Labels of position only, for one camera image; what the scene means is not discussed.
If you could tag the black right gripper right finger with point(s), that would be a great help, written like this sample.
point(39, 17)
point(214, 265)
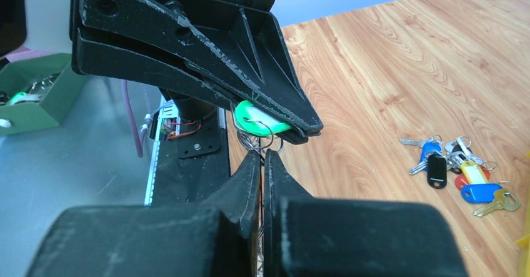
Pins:
point(308, 236)

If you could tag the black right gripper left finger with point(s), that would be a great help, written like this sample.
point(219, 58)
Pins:
point(216, 237)

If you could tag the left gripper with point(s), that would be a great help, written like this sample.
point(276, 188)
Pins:
point(217, 51)

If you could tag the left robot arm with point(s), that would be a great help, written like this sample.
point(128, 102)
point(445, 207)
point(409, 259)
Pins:
point(188, 105)

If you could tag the pile of tagged keys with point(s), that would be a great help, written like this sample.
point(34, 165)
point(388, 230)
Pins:
point(472, 173)

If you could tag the pink box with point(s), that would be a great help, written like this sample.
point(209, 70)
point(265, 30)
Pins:
point(23, 53)

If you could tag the green open box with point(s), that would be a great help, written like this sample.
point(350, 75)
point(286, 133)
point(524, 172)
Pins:
point(38, 93)

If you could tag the yellow plastic tray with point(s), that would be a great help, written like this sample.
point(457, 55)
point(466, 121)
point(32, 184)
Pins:
point(523, 243)

